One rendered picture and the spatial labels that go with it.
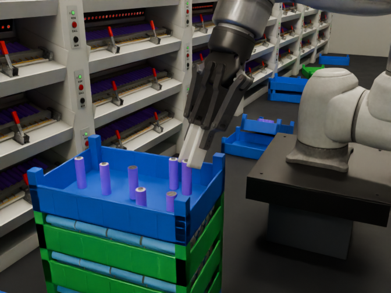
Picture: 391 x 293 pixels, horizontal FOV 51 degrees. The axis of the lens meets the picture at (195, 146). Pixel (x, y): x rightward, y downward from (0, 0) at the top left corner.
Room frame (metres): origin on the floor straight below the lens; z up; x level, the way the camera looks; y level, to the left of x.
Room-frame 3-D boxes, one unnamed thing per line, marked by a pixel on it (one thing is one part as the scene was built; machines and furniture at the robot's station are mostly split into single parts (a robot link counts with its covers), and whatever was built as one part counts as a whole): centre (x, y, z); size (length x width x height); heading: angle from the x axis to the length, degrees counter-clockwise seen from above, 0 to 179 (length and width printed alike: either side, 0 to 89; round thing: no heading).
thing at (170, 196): (0.58, 0.04, 0.44); 0.02 x 0.02 x 0.06
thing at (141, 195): (0.59, 0.09, 0.44); 0.02 x 0.02 x 0.06
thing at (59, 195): (0.68, 0.12, 0.44); 0.30 x 0.20 x 0.08; 69
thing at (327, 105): (1.17, -0.40, 0.44); 0.18 x 0.16 x 0.22; 53
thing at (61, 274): (0.68, 0.12, 0.28); 0.30 x 0.20 x 0.08; 69
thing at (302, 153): (1.20, -0.40, 0.31); 0.22 x 0.18 x 0.06; 155
